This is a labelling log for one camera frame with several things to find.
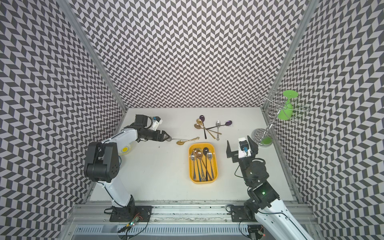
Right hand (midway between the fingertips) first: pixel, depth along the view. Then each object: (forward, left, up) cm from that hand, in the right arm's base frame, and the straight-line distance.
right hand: (238, 141), depth 71 cm
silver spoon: (+4, +13, -23) cm, 27 cm away
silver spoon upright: (+30, +5, -24) cm, 38 cm away
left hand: (+15, +42, -18) cm, 48 cm away
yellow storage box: (0, +17, -26) cm, 31 cm away
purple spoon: (+28, -1, -21) cm, 35 cm away
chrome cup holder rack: (+16, -23, -21) cm, 35 cm away
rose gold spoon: (+29, +20, -25) cm, 43 cm away
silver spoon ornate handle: (+4, +23, -24) cm, 33 cm away
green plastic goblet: (+14, -26, +5) cm, 29 cm away
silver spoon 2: (+15, +39, -21) cm, 47 cm away
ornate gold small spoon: (+14, +31, -24) cm, 42 cm away
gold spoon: (+32, +19, -25) cm, 44 cm away
